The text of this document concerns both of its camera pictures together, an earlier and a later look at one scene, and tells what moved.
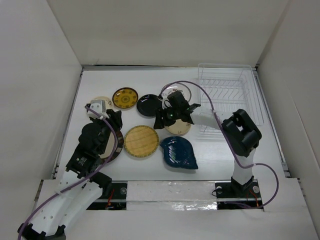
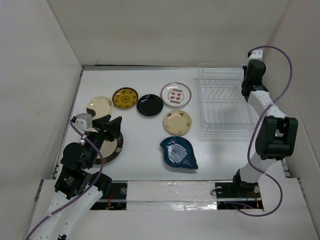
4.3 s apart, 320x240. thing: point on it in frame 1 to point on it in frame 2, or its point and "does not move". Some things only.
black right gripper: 159,123 to 245,67
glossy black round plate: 147,104 does not move
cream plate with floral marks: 179,127 does not move
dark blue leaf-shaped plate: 178,152 does not move
